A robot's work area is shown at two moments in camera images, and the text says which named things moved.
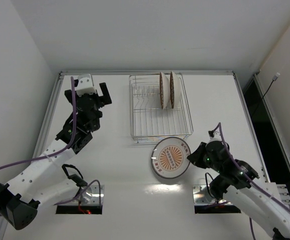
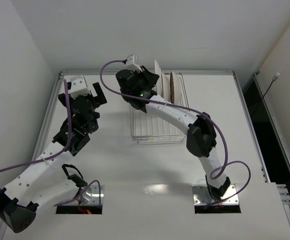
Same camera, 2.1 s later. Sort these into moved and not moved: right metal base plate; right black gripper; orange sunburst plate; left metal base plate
Moved: right black gripper; orange sunburst plate
Not moved: right metal base plate; left metal base plate
